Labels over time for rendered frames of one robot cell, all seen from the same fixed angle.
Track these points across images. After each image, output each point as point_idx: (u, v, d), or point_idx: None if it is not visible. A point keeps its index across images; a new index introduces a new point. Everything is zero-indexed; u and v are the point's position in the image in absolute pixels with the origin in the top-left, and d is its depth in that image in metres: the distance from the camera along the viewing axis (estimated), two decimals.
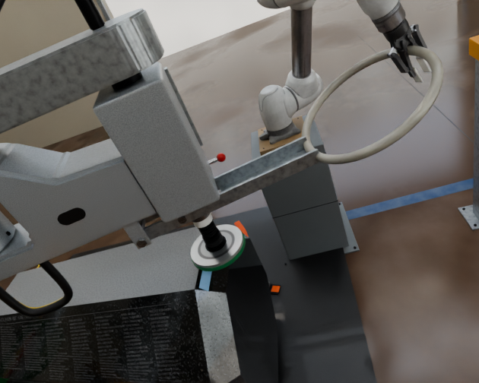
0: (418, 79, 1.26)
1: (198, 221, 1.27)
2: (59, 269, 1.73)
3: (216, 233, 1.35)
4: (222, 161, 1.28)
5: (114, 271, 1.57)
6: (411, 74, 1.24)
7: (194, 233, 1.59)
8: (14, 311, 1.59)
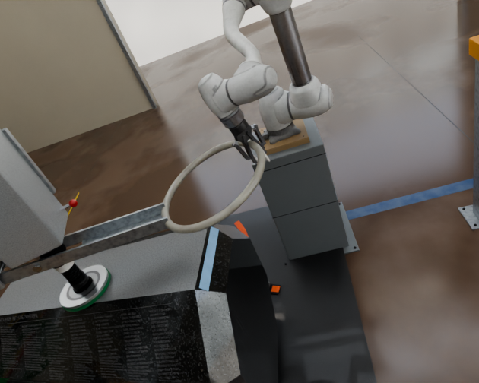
0: None
1: (57, 267, 1.40)
2: None
3: (80, 276, 1.48)
4: (74, 207, 1.41)
5: (114, 271, 1.57)
6: (253, 161, 1.53)
7: (194, 233, 1.59)
8: (14, 311, 1.59)
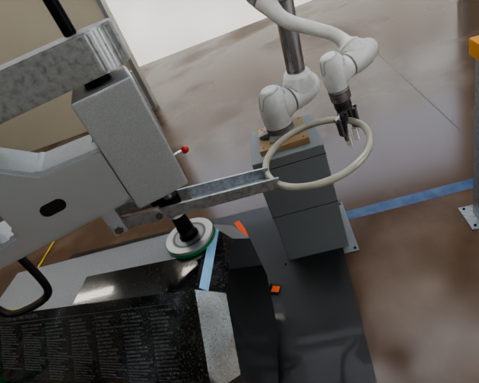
0: (350, 144, 1.71)
1: None
2: (59, 269, 1.73)
3: (188, 224, 1.50)
4: (185, 152, 1.44)
5: (114, 271, 1.57)
6: (347, 138, 1.69)
7: None
8: None
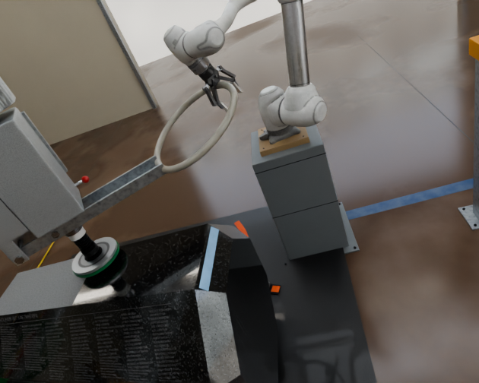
0: (226, 109, 1.71)
1: (72, 235, 1.51)
2: (59, 269, 1.73)
3: (91, 244, 1.59)
4: (87, 182, 1.55)
5: (114, 271, 1.57)
6: (220, 106, 1.68)
7: (194, 233, 1.59)
8: (14, 311, 1.59)
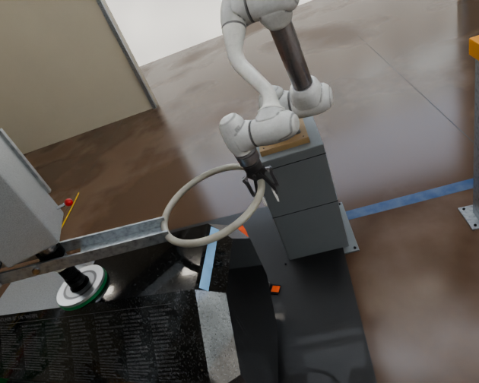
0: (264, 203, 1.59)
1: None
2: None
3: (76, 275, 1.50)
4: (69, 205, 1.43)
5: (114, 271, 1.57)
6: None
7: (194, 233, 1.59)
8: (14, 311, 1.59)
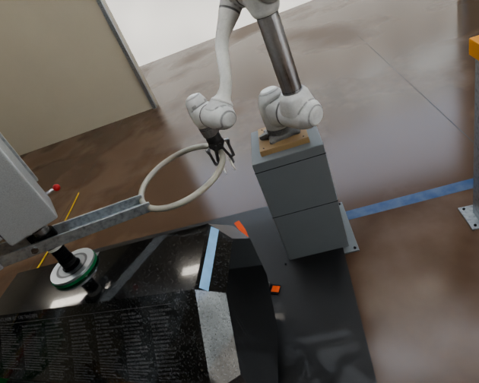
0: (224, 172, 1.90)
1: (52, 248, 1.56)
2: None
3: (69, 254, 1.64)
4: (58, 190, 1.59)
5: (114, 271, 1.57)
6: None
7: (194, 233, 1.59)
8: (14, 311, 1.59)
